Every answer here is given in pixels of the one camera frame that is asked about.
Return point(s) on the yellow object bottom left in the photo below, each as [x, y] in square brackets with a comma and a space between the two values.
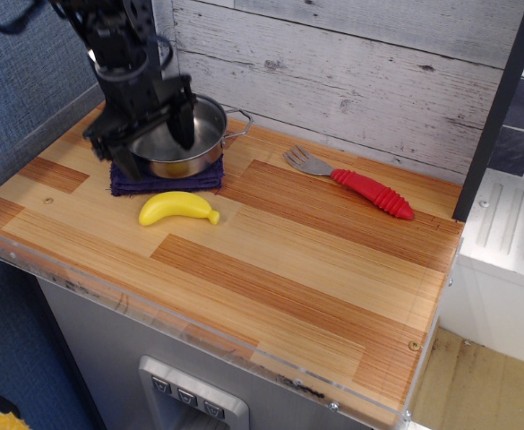
[11, 422]

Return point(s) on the dark right vertical post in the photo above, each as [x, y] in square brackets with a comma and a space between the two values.
[493, 124]

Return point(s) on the clear acrylic edge guard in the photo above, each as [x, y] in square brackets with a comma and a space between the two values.
[108, 330]

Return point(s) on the red handled fork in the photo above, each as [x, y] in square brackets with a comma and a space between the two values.
[382, 196]

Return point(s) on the silver dispenser panel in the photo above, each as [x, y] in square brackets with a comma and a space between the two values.
[178, 400]

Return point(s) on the yellow toy banana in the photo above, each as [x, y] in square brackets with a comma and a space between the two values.
[177, 203]

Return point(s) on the white ribbed side unit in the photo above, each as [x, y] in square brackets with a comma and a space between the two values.
[493, 237]

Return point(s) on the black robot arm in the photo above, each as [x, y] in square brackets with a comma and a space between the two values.
[43, 84]

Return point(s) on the purple folded towel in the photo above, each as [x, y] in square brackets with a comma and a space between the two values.
[208, 179]

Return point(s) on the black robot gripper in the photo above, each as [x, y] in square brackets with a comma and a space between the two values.
[136, 106]

